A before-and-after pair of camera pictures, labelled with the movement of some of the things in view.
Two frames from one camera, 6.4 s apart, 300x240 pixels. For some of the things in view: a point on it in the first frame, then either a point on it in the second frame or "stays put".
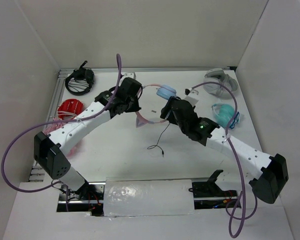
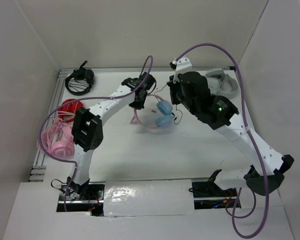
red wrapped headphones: x=69 y=109 stays put
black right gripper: x=165 y=110 → x=172 y=86
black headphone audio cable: x=153 y=146 → x=176 y=106
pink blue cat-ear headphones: x=165 y=92 → x=165 y=109
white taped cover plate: x=148 y=197 stays put
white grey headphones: x=217 y=76 stays put
